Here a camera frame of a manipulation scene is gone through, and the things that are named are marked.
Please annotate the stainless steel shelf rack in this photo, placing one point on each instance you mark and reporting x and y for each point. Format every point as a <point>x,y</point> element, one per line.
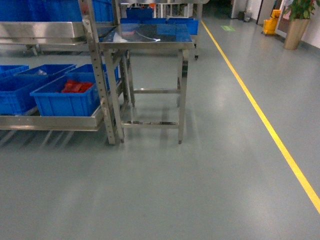
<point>18,28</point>

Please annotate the empty blue bin front left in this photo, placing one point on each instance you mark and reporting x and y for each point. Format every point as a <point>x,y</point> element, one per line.
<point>15,98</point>

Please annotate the blue bin far left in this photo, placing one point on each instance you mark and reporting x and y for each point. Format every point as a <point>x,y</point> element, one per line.
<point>11,70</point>

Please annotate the blue bin rear right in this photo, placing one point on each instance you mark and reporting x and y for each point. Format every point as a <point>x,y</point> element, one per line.
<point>85,73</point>

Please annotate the blue bin with red bags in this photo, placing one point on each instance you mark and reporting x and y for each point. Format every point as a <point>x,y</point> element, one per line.
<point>50,101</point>

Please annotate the blue bin rear left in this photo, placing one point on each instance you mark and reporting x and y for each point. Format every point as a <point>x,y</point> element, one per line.
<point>50,70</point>

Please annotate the gold planter with plant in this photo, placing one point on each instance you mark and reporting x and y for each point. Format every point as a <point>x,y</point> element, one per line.
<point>300,12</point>

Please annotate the red bubble wrap bags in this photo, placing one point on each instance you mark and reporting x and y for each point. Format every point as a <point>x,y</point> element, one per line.
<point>72,86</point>

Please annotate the stainless steel trolley cart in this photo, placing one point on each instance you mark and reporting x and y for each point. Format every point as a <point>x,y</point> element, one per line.
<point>179,12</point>

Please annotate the yellow mop bucket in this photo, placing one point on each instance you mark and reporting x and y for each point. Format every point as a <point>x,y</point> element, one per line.
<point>269,25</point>

